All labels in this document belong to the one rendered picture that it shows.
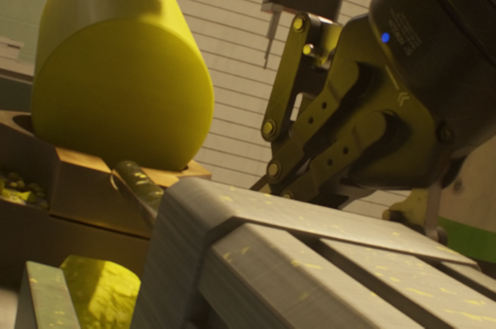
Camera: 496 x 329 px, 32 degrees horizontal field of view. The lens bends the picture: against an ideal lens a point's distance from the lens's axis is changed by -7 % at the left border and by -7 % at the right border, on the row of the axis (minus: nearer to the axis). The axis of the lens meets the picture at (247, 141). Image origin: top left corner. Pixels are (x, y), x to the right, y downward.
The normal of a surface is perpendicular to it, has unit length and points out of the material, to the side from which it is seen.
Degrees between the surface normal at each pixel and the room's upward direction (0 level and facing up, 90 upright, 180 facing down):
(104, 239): 90
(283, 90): 90
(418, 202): 90
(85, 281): 28
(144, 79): 106
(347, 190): 135
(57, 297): 0
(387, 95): 90
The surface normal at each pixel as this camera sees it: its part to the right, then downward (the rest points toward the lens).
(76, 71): 0.19, 0.40
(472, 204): -0.35, -0.03
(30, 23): 0.28, 0.14
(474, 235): -0.28, 0.27
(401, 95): -0.72, -0.15
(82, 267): 0.31, -0.80
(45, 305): 0.26, -0.96
